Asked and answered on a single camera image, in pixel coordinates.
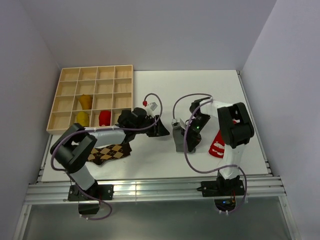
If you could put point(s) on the wooden compartment tray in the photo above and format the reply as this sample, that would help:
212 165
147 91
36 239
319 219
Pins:
92 95

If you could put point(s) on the aluminium rail frame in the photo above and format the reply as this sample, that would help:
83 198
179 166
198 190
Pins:
160 209

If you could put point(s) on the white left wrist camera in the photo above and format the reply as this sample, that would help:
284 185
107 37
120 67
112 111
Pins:
149 107

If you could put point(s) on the grey sock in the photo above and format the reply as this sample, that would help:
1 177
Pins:
178 136

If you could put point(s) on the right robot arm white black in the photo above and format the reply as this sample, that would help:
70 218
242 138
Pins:
236 130

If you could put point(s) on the black box under rail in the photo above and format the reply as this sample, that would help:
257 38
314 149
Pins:
88 208

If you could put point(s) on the mustard yellow striped sock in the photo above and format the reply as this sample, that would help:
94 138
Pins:
86 101

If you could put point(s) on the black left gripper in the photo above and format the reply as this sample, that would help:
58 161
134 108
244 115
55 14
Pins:
158 130

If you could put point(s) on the brown argyle sock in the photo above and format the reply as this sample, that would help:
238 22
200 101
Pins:
100 156

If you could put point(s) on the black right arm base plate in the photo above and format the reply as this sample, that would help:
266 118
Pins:
221 188

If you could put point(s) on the rolled black sock in tray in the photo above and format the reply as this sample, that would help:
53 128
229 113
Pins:
124 117

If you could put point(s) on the rolled mustard sock in tray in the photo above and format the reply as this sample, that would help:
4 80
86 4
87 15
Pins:
83 119

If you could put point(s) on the red white fluffy sock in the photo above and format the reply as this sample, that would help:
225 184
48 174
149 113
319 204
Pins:
217 147

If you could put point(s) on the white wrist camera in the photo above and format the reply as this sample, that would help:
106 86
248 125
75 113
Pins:
178 122
149 107

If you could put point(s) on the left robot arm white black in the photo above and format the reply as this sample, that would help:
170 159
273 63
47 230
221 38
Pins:
73 148

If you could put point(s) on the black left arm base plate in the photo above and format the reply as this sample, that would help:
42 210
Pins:
101 192

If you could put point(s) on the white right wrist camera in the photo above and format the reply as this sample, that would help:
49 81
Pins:
178 122

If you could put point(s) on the rolled red sock in tray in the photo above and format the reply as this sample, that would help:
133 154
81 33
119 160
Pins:
104 118

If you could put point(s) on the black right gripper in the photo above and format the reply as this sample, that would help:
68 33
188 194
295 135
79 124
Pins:
192 139

